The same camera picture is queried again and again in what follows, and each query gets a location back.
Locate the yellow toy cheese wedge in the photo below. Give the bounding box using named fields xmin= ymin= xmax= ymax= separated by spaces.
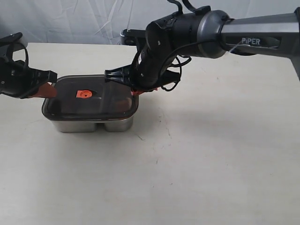
xmin=115 ymin=97 xmax=132 ymax=113

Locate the dark transparent lid orange seal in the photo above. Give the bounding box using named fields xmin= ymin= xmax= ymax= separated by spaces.
xmin=41 ymin=74 xmax=139 ymax=121

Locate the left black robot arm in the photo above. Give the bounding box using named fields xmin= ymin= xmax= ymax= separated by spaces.
xmin=0 ymin=60 xmax=57 ymax=99

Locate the stainless steel lunch box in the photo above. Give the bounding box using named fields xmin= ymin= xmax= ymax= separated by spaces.
xmin=42 ymin=75 xmax=139 ymax=134

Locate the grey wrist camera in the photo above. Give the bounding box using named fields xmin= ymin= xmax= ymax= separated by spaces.
xmin=0 ymin=32 xmax=28 ymax=52
xmin=120 ymin=29 xmax=146 ymax=47

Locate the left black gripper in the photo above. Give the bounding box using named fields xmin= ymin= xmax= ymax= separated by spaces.
xmin=0 ymin=60 xmax=57 ymax=98

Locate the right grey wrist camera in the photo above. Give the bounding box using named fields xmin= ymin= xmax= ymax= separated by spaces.
xmin=120 ymin=29 xmax=146 ymax=47

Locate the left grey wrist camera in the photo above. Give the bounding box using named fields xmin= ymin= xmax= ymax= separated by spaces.
xmin=0 ymin=32 xmax=28 ymax=52

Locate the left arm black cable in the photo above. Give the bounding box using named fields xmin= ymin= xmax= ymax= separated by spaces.
xmin=4 ymin=42 xmax=30 ymax=71

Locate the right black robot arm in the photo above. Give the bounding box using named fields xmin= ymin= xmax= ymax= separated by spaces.
xmin=105 ymin=4 xmax=300 ymax=94

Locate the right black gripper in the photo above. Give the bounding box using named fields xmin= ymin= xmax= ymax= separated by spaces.
xmin=105 ymin=49 xmax=180 ymax=96

